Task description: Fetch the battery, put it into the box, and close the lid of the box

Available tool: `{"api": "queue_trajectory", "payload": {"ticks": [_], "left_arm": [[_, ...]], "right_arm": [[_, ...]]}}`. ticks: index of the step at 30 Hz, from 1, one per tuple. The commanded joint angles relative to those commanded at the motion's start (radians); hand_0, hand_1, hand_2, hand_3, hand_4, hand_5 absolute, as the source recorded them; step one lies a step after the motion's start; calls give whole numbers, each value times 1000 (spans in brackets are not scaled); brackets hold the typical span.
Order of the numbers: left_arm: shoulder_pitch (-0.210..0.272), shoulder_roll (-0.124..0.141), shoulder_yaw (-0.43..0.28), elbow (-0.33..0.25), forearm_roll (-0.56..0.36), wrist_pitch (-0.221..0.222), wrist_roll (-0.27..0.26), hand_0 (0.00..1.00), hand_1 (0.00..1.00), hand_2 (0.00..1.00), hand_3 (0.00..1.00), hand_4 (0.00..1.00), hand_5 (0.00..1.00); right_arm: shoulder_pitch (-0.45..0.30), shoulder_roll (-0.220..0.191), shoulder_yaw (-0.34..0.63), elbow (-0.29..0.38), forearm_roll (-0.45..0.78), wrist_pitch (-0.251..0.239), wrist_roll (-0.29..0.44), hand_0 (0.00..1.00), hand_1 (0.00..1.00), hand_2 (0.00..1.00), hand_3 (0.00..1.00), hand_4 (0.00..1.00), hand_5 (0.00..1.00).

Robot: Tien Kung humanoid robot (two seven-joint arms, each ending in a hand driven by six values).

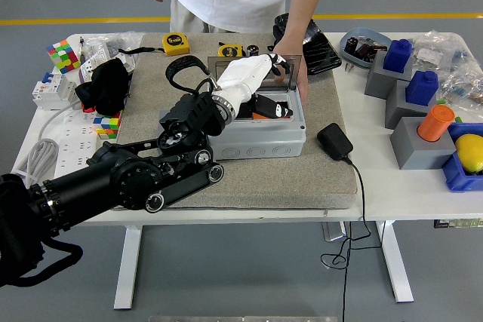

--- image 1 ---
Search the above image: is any white wall socket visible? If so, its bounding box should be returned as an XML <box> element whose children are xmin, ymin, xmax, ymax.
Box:
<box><xmin>79</xmin><ymin>57</ymin><xmax>102</xmax><ymax>84</ymax></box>

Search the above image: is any white circuit breaker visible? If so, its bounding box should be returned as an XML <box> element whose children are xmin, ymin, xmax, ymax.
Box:
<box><xmin>32</xmin><ymin>72</ymin><xmax>79</xmax><ymax>112</ymax></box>

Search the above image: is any white power strip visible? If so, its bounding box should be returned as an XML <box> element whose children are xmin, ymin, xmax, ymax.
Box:
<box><xmin>55</xmin><ymin>108</ymin><xmax>103</xmax><ymax>170</ymax></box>

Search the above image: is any grey electrical box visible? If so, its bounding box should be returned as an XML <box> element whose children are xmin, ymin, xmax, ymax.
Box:
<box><xmin>205</xmin><ymin>54</ymin><xmax>306</xmax><ymax>161</ymax></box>

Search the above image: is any yellow tape measure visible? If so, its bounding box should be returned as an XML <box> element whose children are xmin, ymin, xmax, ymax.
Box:
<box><xmin>217</xmin><ymin>41</ymin><xmax>246</xmax><ymax>58</ymax></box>
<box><xmin>118</xmin><ymin>32</ymin><xmax>192</xmax><ymax>57</ymax></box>

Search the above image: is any table control panel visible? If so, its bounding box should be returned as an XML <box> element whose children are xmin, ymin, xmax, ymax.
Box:
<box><xmin>433</xmin><ymin>219</ymin><xmax>483</xmax><ymax>229</ymax></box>

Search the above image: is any person's left hand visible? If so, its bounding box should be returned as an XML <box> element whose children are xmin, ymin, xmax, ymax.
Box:
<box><xmin>271</xmin><ymin>36</ymin><xmax>309</xmax><ymax>101</ymax></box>

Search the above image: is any glossy black case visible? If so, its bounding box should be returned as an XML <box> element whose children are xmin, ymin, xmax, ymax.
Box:
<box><xmin>272</xmin><ymin>12</ymin><xmax>343</xmax><ymax>76</ymax></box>

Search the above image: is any black adapter cord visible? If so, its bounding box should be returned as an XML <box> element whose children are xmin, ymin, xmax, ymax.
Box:
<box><xmin>320</xmin><ymin>156</ymin><xmax>374</xmax><ymax>322</ymax></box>

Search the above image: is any black cloth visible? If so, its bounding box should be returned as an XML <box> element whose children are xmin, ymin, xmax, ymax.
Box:
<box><xmin>74</xmin><ymin>58</ymin><xmax>132</xmax><ymax>116</ymax></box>

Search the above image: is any grey-white power cable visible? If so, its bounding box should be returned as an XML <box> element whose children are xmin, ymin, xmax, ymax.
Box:
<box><xmin>11</xmin><ymin>105</ymin><xmax>81</xmax><ymax>184</ymax></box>

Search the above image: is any large colourful puzzle cube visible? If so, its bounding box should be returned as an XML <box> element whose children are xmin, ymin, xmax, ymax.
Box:
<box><xmin>47</xmin><ymin>39</ymin><xmax>82</xmax><ymax>74</ymax></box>

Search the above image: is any white table leg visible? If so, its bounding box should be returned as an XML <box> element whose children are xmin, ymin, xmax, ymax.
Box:
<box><xmin>375</xmin><ymin>219</ymin><xmax>415</xmax><ymax>303</ymax></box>
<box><xmin>113</xmin><ymin>225</ymin><xmax>143</xmax><ymax>310</ymax></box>

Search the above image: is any blue plastic bin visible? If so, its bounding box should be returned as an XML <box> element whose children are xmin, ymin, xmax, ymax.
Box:
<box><xmin>441</xmin><ymin>121</ymin><xmax>483</xmax><ymax>195</ymax></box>

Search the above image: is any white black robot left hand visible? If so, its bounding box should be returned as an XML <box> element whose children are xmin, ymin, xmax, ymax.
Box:
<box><xmin>214</xmin><ymin>53</ymin><xmax>294</xmax><ymax>121</ymax></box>

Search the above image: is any small colourful puzzle cube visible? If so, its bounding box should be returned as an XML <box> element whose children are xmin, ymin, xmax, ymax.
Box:
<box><xmin>93</xmin><ymin>110</ymin><xmax>124</xmax><ymax>141</ymax></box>

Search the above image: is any grey-brown mat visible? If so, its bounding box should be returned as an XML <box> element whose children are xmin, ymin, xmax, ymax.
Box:
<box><xmin>115</xmin><ymin>32</ymin><xmax>358</xmax><ymax>210</ymax></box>

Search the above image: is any yellow lemon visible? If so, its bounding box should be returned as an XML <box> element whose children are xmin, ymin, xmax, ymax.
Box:
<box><xmin>455</xmin><ymin>133</ymin><xmax>483</xmax><ymax>176</ymax></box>

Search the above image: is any light blue dish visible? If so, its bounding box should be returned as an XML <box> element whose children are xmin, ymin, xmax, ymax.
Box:
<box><xmin>340</xmin><ymin>26</ymin><xmax>393</xmax><ymax>70</ymax></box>

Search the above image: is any black power adapter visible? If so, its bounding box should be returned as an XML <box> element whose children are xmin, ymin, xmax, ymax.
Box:
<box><xmin>316</xmin><ymin>122</ymin><xmax>355</xmax><ymax>161</ymax></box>

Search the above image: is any clear bag of small parts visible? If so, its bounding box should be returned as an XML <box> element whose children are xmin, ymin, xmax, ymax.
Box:
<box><xmin>411</xmin><ymin>31</ymin><xmax>475</xmax><ymax>74</ymax></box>
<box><xmin>437</xmin><ymin>60</ymin><xmax>483</xmax><ymax>112</ymax></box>
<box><xmin>85</xmin><ymin>31</ymin><xmax>146</xmax><ymax>74</ymax></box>

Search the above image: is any silver under-table control box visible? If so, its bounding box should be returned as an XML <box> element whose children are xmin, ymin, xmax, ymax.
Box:
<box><xmin>321</xmin><ymin>221</ymin><xmax>347</xmax><ymax>242</ymax></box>

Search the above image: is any blue plastic block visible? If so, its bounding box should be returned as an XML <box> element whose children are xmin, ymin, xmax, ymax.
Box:
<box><xmin>405</xmin><ymin>70</ymin><xmax>440</xmax><ymax>107</ymax></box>
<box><xmin>383</xmin><ymin>38</ymin><xmax>414</xmax><ymax>73</ymax></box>

